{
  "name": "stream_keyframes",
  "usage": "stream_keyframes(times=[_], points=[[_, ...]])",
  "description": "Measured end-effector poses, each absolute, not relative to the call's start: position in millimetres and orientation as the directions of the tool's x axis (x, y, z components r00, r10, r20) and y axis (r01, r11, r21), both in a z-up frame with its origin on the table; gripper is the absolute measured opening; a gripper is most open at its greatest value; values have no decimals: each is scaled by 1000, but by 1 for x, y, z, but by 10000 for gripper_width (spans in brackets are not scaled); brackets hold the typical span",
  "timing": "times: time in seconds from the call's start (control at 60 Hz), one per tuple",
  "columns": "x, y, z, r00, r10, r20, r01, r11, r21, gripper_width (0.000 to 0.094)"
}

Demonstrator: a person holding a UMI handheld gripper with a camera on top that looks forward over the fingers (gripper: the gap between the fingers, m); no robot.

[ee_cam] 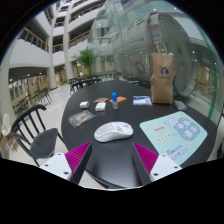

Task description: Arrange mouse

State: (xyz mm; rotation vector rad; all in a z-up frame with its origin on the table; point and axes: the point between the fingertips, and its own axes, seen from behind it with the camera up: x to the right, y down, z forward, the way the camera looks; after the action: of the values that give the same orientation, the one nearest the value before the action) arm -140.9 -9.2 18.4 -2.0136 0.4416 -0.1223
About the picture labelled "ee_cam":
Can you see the black chairs behind table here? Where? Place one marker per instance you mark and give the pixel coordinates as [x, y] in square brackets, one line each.
[81, 83]

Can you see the small white box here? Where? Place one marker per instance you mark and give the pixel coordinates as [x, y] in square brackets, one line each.
[84, 104]

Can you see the black wooden spindle chair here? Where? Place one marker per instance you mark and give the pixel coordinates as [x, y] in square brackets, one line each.
[44, 143]

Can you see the black chairs by pillar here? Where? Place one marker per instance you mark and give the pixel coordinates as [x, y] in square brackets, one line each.
[41, 95]

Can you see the white rectangular box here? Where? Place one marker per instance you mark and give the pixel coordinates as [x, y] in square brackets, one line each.
[100, 106]

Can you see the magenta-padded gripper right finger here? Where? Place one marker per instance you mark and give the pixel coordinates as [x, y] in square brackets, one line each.
[165, 165]

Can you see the grey flat phone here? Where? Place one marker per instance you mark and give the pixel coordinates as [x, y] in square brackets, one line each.
[180, 105]

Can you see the green potted palm plant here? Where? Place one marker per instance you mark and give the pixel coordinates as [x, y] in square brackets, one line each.
[86, 58]

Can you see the light teal printed mouse pad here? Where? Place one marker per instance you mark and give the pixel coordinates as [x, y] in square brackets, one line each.
[176, 133]

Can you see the small blue-capped clear bottle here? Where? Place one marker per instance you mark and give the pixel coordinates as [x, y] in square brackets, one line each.
[114, 100]

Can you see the brown flat packet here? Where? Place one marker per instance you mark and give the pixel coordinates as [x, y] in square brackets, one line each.
[101, 99]

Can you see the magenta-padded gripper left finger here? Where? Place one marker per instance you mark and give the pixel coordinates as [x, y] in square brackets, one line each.
[58, 163]

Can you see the white and blue wipes pack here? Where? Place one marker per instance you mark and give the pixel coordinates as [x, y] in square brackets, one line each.
[142, 100]

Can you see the white perforated computer mouse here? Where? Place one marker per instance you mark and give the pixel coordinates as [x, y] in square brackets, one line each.
[113, 131]

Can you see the brown paper carrier bag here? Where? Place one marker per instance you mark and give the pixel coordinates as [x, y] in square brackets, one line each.
[162, 81]

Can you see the clear plastic snack packet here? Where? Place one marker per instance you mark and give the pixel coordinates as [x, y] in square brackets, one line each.
[81, 118]

